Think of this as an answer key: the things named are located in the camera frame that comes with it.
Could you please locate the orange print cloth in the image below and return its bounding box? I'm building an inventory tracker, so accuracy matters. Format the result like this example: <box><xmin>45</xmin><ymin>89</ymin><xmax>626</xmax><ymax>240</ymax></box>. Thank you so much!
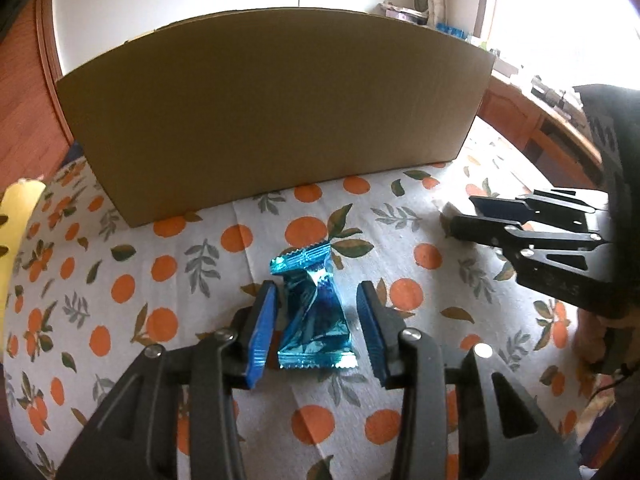
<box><xmin>0</xmin><ymin>115</ymin><xmax>631</xmax><ymax>480</ymax></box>

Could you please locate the person's right hand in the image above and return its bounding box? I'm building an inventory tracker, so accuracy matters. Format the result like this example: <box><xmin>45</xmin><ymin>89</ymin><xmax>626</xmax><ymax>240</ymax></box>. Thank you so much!
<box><xmin>575</xmin><ymin>310</ymin><xmax>632</xmax><ymax>376</ymax></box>

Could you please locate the brown cardboard box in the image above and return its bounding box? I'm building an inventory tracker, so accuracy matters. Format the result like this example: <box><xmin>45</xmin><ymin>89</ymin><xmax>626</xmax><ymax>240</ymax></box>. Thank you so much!
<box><xmin>55</xmin><ymin>7</ymin><xmax>496</xmax><ymax>228</ymax></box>

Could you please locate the long wooden cabinet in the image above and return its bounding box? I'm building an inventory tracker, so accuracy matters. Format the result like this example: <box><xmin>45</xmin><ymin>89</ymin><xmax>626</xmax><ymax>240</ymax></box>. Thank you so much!
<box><xmin>475</xmin><ymin>72</ymin><xmax>606</xmax><ymax>191</ymax></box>

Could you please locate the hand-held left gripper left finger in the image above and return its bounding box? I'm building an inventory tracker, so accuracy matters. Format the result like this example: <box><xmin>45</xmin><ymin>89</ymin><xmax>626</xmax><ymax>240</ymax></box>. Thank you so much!
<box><xmin>55</xmin><ymin>280</ymin><xmax>280</xmax><ymax>480</ymax></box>

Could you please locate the yellow plush pillow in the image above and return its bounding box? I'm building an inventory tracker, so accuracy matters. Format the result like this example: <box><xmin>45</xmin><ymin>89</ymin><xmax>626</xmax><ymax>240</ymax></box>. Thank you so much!
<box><xmin>0</xmin><ymin>180</ymin><xmax>47</xmax><ymax>321</ymax></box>

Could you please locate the reddish wooden wardrobe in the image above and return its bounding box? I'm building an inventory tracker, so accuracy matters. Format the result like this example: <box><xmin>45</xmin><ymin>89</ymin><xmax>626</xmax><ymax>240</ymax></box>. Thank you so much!
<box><xmin>0</xmin><ymin>0</ymin><xmax>76</xmax><ymax>186</ymax></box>

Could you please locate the blue foil snack packet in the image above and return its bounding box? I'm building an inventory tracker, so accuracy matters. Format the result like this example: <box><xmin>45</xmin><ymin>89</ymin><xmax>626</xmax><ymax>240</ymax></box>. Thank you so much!
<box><xmin>270</xmin><ymin>241</ymin><xmax>357</xmax><ymax>371</ymax></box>

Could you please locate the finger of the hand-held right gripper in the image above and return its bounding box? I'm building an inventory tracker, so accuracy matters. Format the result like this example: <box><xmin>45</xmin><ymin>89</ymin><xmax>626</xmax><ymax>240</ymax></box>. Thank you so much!
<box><xmin>470</xmin><ymin>187</ymin><xmax>610</xmax><ymax>235</ymax></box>
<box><xmin>440</xmin><ymin>212</ymin><xmax>615</xmax><ymax>307</ymax></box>

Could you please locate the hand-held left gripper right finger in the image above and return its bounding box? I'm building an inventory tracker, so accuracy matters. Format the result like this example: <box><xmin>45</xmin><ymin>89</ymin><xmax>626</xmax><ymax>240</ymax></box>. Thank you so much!
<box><xmin>355</xmin><ymin>280</ymin><xmax>583</xmax><ymax>480</ymax></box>

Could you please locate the stack of boxes and papers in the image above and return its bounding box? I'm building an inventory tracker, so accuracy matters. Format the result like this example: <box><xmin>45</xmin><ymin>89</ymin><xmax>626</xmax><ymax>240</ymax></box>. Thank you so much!
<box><xmin>380</xmin><ymin>2</ymin><xmax>431</xmax><ymax>25</ymax></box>

